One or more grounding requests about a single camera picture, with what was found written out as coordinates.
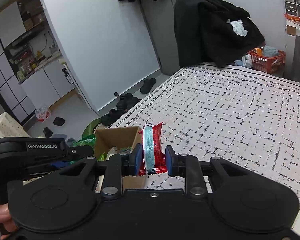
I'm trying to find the brown cardboard box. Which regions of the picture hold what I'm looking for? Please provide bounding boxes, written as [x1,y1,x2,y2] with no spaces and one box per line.
[94,126,146,193]

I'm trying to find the green leaf floor rug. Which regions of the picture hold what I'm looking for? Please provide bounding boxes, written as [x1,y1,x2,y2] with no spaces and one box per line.
[82,118,101,139]

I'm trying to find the long white cake packet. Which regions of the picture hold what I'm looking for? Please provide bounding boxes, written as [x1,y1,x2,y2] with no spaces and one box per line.
[106,147,118,160]

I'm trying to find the white kitchen cabinet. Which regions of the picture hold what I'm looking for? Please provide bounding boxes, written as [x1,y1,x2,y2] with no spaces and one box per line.
[0,40,75,125]

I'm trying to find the grey door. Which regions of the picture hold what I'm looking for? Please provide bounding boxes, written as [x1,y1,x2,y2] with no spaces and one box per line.
[140,0,180,75]

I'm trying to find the dotted cream cloth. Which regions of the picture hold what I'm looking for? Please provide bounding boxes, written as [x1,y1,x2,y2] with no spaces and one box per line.
[0,112,30,138]

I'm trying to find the water bottle pack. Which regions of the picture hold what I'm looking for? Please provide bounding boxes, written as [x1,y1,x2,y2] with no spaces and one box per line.
[34,106,51,122]

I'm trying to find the red teal snack packet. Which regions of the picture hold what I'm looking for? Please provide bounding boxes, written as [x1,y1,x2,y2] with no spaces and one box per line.
[138,122,167,176]

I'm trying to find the red plastic basket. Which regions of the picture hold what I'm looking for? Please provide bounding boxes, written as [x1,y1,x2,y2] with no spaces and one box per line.
[248,50,286,74]

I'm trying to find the person's left hand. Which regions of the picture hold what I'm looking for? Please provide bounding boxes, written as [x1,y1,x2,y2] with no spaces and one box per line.
[0,204,17,232]

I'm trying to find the black slipper on floor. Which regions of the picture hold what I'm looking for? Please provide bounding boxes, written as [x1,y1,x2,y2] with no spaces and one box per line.
[53,117,65,127]

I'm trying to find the white black patterned blanket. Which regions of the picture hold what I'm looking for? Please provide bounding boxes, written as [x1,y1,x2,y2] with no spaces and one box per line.
[95,63,300,205]

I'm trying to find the white desk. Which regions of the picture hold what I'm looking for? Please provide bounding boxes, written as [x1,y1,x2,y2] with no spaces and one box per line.
[283,19,300,82]

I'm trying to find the black jacket on chair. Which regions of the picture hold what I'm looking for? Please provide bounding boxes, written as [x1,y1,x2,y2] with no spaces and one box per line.
[174,0,265,67]

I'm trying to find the pile of black shoes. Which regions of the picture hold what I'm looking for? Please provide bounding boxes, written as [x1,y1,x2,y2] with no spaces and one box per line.
[101,93,140,127]

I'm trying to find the black slipper by door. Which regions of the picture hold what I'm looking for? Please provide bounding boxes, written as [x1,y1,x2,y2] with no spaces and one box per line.
[140,77,157,94]

